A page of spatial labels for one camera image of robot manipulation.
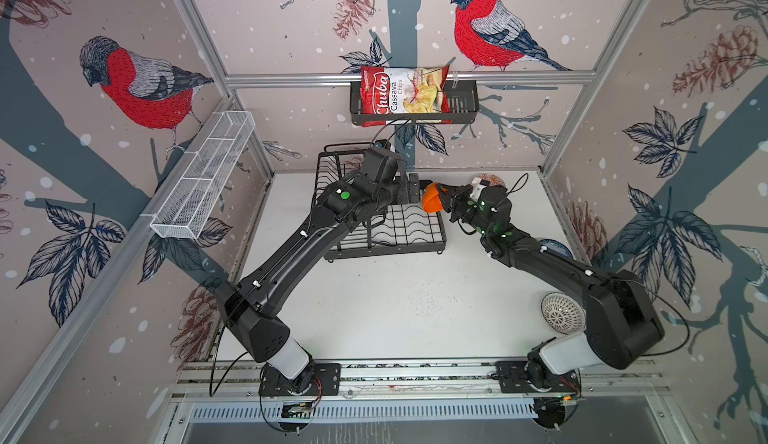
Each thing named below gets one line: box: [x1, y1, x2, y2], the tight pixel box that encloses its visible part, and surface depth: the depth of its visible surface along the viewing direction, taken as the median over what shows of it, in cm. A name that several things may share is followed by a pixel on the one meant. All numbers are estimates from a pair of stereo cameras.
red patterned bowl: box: [474, 173, 506, 186], surface depth 116 cm
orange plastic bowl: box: [422, 182, 444, 213], surface depth 81 cm
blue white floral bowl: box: [539, 239, 573, 258], surface depth 96 cm
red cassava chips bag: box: [360, 65, 452, 128], surface depth 90 cm
